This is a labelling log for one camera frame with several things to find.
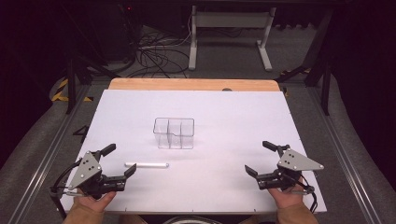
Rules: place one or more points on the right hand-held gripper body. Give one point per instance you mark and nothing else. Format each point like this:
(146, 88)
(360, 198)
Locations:
(294, 161)

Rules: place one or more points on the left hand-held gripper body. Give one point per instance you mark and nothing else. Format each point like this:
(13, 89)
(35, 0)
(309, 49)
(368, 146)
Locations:
(85, 171)

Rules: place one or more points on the person's left hand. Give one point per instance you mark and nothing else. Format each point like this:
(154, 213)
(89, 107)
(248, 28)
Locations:
(93, 203)

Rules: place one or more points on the person's right hand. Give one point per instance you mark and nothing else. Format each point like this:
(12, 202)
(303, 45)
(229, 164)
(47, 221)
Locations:
(288, 199)

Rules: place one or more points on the white pen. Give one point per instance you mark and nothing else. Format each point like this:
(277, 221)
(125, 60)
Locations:
(146, 165)

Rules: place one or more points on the white table mat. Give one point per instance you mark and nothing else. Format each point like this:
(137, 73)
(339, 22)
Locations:
(218, 124)

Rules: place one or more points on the clear plastic organizer box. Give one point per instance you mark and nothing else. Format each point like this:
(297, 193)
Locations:
(174, 133)

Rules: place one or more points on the yellow black hazard tape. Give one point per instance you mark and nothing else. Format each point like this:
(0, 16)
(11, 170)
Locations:
(60, 93)

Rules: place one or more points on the black metal stand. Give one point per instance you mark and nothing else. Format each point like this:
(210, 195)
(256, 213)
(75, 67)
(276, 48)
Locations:
(325, 81)
(72, 84)

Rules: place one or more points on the round grey stool seat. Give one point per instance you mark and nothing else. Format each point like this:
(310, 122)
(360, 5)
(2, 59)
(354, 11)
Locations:
(188, 221)

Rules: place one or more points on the aluminium floor rail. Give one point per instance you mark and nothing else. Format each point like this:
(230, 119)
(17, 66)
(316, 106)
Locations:
(46, 158)
(342, 155)

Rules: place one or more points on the white metal desk frame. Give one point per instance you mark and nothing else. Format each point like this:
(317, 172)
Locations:
(230, 20)

